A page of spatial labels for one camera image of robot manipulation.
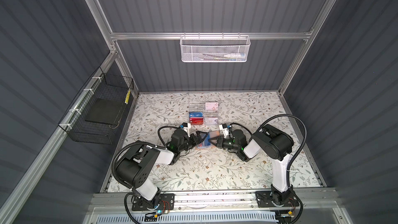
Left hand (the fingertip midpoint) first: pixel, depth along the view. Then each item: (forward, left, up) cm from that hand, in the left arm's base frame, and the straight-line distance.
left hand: (205, 137), depth 88 cm
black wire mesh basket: (+21, +54, +22) cm, 62 cm away
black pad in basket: (+5, +48, +21) cm, 53 cm away
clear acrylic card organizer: (+19, -1, -3) cm, 19 cm away
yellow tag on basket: (+16, +41, +19) cm, 48 cm away
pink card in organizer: (+21, -6, +3) cm, 22 cm away
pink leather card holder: (+4, -5, -5) cm, 8 cm away
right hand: (-2, -3, -4) cm, 5 cm away
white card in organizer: (+14, -6, -4) cm, 16 cm away
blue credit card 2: (+17, +5, -1) cm, 18 cm away
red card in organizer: (+14, +4, -4) cm, 15 cm away
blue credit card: (-2, -1, -3) cm, 4 cm away
